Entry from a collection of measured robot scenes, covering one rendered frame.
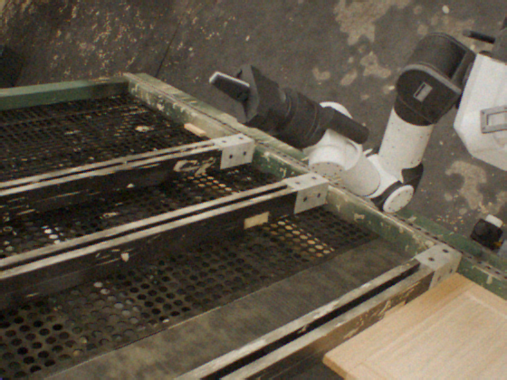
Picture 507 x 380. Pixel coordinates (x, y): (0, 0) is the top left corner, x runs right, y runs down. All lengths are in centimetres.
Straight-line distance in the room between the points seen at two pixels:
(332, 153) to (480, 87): 28
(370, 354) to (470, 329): 26
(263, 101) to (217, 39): 258
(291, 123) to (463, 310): 59
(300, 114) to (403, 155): 31
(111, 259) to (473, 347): 74
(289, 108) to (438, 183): 158
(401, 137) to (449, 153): 134
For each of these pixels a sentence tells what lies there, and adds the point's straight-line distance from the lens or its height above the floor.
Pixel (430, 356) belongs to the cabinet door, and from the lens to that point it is 115.
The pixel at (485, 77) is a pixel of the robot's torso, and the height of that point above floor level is 136.
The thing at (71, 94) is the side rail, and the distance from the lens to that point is 220.
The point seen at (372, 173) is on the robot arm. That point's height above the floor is 123.
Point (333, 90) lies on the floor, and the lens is 285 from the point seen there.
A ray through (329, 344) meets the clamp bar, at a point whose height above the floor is 131.
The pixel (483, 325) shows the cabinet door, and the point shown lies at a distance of 129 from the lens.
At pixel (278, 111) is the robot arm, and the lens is 93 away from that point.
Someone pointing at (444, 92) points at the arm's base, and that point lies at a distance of 106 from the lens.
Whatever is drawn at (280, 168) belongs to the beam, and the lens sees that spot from 171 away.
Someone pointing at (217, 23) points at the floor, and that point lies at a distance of 354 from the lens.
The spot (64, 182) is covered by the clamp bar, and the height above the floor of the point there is 145.
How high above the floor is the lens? 226
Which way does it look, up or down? 52 degrees down
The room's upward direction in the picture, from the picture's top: 64 degrees counter-clockwise
